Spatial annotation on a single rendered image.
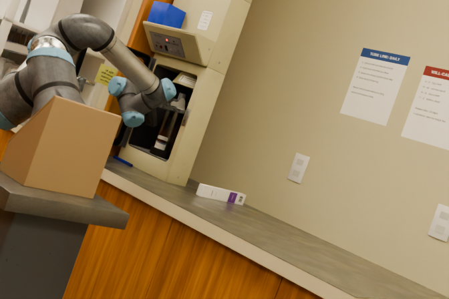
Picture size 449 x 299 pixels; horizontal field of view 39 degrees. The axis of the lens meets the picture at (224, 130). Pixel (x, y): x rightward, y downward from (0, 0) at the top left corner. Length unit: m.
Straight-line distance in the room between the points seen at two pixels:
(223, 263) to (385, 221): 0.75
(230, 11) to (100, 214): 1.21
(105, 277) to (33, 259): 0.70
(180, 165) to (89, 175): 0.94
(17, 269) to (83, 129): 0.35
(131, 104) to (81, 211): 0.87
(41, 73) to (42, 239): 0.41
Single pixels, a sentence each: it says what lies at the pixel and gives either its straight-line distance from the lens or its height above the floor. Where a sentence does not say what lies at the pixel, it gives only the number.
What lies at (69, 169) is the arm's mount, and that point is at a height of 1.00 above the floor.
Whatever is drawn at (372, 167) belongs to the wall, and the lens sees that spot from 2.43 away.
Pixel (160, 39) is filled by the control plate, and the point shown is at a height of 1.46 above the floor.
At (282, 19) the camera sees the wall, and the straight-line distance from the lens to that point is 2.85.
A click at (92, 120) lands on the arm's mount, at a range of 1.53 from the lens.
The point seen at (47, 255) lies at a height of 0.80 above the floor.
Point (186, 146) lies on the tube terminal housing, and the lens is 2.46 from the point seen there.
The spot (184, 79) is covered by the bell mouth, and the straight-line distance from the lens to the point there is 2.53.
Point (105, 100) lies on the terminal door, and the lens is 2.58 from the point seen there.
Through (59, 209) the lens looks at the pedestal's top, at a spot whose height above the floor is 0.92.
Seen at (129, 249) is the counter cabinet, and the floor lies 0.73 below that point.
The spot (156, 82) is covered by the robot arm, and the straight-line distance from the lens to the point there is 2.22.
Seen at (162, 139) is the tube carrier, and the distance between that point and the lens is 2.53.
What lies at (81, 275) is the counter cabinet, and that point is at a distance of 2.31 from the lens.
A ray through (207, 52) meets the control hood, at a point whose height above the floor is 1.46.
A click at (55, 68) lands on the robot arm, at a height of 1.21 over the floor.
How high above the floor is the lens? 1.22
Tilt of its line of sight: level
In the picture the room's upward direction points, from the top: 20 degrees clockwise
